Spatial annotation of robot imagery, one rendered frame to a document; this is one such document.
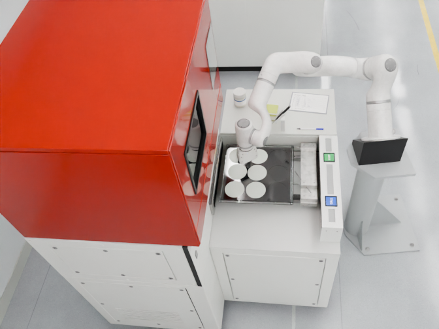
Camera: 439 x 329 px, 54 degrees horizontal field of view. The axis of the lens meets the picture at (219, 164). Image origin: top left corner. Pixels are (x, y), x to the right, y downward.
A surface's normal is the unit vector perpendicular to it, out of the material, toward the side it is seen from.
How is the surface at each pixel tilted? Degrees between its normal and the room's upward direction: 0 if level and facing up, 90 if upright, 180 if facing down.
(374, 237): 0
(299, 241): 0
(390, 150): 90
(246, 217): 0
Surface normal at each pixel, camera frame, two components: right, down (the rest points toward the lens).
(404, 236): -0.11, -0.60
